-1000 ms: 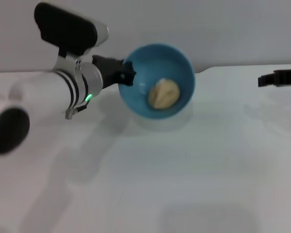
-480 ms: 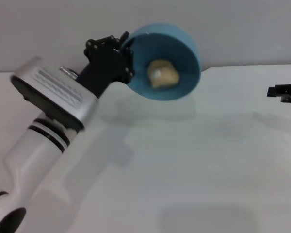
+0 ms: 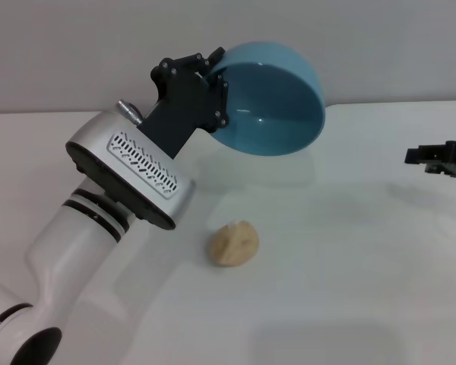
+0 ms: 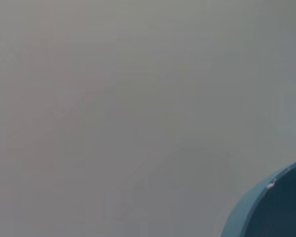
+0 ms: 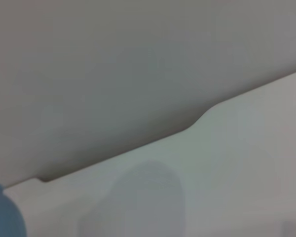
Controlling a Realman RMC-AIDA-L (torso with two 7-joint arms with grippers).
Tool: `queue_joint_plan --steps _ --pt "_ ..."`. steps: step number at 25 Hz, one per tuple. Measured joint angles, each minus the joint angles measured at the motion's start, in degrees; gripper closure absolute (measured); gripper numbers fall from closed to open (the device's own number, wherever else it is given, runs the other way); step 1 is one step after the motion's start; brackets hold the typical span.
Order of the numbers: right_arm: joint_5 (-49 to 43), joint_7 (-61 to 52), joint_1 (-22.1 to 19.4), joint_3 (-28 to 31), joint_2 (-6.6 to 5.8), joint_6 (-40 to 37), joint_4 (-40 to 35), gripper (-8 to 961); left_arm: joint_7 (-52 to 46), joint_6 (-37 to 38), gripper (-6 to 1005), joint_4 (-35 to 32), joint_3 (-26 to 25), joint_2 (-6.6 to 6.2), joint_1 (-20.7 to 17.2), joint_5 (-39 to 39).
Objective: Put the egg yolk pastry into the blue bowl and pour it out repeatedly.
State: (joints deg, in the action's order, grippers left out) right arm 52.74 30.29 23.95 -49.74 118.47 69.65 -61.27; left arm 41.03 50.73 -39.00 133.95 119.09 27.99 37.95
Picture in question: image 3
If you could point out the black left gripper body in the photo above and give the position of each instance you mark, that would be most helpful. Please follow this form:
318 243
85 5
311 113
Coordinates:
178 106

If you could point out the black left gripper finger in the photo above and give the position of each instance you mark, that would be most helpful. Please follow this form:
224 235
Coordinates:
216 99
186 60

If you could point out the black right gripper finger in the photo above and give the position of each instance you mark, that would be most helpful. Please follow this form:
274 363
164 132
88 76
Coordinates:
439 169
422 154

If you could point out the blue bowl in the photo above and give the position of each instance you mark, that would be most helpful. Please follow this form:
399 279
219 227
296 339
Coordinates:
273 114

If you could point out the egg yolk pastry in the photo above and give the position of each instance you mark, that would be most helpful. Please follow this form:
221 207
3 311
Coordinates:
235 245

